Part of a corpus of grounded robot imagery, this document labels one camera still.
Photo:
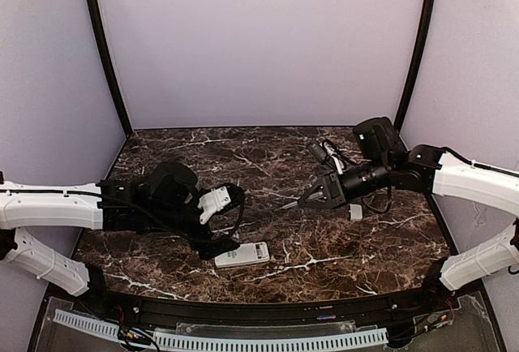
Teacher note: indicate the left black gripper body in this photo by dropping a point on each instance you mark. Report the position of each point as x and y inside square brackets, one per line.
[219, 247]

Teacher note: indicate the white remote control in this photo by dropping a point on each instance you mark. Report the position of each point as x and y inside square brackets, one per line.
[246, 254]

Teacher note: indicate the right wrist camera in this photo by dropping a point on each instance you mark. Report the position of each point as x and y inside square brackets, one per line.
[326, 155]

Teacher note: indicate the black front table rail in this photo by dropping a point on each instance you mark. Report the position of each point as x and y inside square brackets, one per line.
[390, 309]

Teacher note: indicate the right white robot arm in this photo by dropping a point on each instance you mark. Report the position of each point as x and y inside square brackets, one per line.
[430, 171]

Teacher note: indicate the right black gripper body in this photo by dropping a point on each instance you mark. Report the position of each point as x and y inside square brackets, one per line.
[332, 189]

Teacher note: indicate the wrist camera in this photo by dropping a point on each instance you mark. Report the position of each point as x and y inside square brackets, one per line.
[218, 201]
[326, 155]

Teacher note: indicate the white slotted cable duct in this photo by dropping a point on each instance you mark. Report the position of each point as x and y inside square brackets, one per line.
[194, 338]

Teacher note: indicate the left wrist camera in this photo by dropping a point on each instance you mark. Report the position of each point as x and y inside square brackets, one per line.
[218, 201]

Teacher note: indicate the left black frame post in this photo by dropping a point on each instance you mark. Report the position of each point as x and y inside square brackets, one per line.
[94, 11]

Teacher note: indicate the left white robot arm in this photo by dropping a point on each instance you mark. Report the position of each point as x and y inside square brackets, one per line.
[166, 199]

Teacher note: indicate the white battery cover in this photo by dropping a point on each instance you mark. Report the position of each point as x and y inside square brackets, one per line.
[355, 212]

